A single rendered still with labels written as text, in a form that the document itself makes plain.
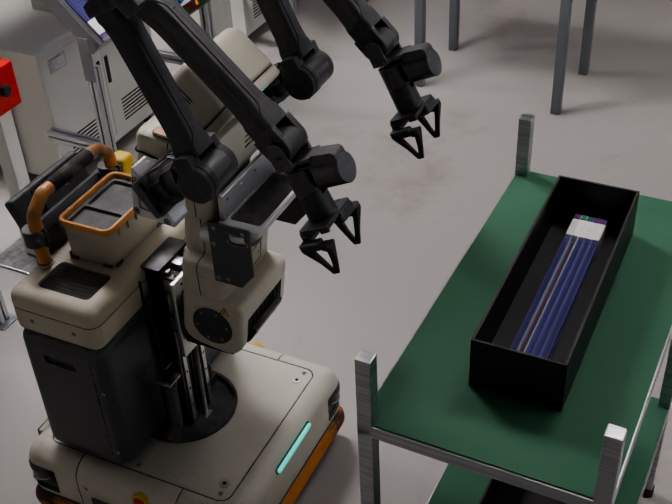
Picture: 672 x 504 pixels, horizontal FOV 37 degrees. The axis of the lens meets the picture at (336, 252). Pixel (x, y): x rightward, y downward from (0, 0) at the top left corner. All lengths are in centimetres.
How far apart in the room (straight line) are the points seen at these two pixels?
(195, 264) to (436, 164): 212
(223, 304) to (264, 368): 62
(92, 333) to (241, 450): 56
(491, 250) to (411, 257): 155
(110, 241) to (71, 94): 183
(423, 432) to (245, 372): 118
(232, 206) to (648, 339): 88
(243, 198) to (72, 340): 54
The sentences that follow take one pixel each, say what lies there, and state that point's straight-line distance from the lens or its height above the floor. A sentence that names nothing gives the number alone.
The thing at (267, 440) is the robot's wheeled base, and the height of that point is 28.
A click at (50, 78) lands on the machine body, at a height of 51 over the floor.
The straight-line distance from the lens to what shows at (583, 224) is 222.
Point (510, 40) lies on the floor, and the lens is 530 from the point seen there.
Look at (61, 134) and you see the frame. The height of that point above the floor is 32.
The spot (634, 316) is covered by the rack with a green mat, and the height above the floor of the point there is 95.
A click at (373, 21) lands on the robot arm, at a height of 139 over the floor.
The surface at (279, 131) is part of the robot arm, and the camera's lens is 178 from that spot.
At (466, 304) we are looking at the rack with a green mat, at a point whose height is 95.
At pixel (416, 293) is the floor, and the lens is 357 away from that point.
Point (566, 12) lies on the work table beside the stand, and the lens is 443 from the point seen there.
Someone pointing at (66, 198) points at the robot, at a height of 90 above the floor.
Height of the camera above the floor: 227
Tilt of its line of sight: 37 degrees down
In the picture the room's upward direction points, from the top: 3 degrees counter-clockwise
